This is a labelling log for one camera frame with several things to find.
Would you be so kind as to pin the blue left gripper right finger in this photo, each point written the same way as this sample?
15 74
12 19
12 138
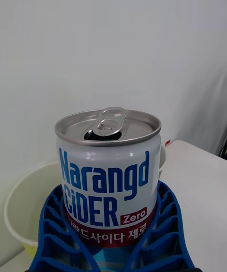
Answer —
163 239

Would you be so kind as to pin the white can with blue print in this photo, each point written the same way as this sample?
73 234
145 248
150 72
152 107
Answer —
106 172

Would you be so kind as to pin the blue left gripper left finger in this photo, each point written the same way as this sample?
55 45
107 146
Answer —
59 241

